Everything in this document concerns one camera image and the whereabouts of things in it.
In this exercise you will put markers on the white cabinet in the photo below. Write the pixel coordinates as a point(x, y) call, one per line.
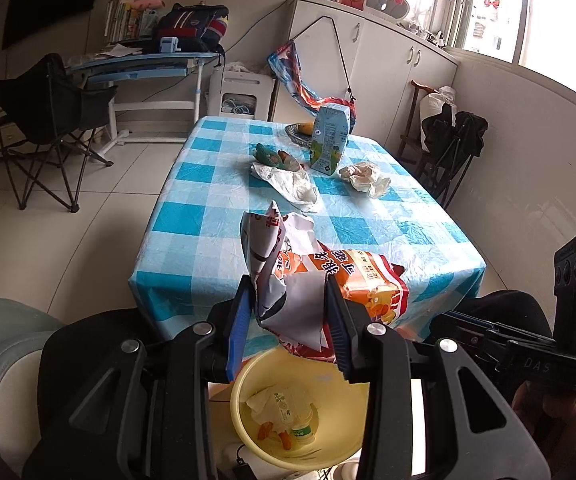
point(383, 65)

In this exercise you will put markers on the white paper sheets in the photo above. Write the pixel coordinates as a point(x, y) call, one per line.
point(117, 51)

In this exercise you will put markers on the striped glass plate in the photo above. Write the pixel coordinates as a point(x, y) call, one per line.
point(294, 136)

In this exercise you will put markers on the pale grey sofa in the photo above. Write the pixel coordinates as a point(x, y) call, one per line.
point(2, 360)

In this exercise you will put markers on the dark striped backpack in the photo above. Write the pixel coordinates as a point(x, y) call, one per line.
point(192, 25)

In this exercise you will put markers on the white stuffed bag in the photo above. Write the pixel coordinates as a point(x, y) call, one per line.
point(433, 105)

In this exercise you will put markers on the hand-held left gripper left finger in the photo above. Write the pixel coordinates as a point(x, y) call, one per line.
point(240, 330)

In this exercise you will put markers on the brown snack packet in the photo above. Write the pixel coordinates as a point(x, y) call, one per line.
point(289, 161)

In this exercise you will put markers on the clear plastic bottle green label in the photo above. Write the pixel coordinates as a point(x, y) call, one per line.
point(300, 430)

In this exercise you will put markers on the small orange food scrap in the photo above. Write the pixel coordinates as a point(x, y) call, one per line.
point(265, 431)
point(284, 441)

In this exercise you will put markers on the black camping chair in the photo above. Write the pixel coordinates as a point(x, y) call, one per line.
point(52, 100)

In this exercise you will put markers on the dark wooden chair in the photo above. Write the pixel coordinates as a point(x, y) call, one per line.
point(408, 130)

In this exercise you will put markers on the black power adapter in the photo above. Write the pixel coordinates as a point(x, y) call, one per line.
point(244, 470)

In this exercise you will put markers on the blue white checkered tablecloth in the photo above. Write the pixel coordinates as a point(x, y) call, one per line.
point(368, 230)

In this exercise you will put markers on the cream paper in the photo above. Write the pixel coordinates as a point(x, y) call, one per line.
point(368, 180)

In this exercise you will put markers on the white plastic stool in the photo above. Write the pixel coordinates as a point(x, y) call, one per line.
point(240, 82)

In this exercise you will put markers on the blue study desk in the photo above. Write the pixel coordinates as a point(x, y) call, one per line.
point(142, 62)

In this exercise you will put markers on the crumpled white tissue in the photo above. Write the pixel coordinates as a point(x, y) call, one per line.
point(259, 405)

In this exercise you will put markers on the red window ornament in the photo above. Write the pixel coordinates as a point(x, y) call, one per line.
point(492, 3)

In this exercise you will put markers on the small blue desk device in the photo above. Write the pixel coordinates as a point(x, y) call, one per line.
point(170, 45)

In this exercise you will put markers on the bright window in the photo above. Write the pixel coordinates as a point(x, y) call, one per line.
point(553, 15)

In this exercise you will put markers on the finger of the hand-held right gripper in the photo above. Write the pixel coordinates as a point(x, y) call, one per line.
point(478, 332)

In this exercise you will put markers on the pair of white shoes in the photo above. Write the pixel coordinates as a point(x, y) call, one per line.
point(428, 35)

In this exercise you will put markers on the person's right hand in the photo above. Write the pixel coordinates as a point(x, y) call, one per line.
point(563, 410)

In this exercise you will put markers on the orange snack bag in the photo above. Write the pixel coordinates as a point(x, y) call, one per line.
point(298, 280)

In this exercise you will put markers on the person's right forearm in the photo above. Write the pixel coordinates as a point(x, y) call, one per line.
point(568, 460)

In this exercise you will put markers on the pink soft toy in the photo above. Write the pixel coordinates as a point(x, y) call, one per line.
point(146, 4)

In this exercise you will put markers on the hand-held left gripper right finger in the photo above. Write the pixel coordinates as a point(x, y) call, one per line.
point(338, 330)

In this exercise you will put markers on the yellow plastic basin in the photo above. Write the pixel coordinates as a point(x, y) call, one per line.
point(338, 425)

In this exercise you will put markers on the colourful printed cloth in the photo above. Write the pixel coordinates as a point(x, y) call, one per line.
point(288, 70)

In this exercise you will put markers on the row of books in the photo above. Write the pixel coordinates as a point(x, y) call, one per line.
point(122, 20)

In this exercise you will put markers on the plain yellow mango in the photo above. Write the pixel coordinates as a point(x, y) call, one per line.
point(307, 128)

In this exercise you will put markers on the light blue milk carton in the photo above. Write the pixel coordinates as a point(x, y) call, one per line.
point(328, 140)

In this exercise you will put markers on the white and grey seat cushion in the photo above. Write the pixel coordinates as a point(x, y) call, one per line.
point(388, 4)

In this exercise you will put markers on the white paper wrapper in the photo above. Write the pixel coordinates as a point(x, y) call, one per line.
point(288, 185)

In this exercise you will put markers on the black folded chair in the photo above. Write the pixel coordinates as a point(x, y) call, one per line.
point(463, 130)

